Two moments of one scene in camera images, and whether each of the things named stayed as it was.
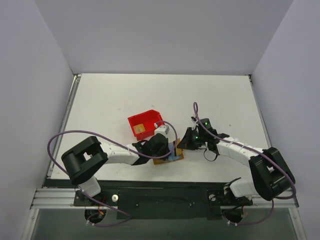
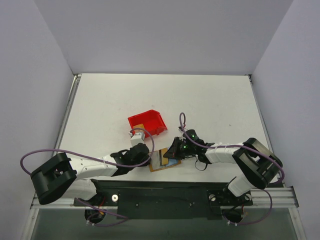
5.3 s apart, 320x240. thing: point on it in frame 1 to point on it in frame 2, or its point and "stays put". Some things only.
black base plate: [163, 200] stays put
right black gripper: [191, 140] to [178, 146]
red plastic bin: [143, 124] stays put
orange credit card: [139, 129] stays put
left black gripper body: [170, 146] to [146, 160]
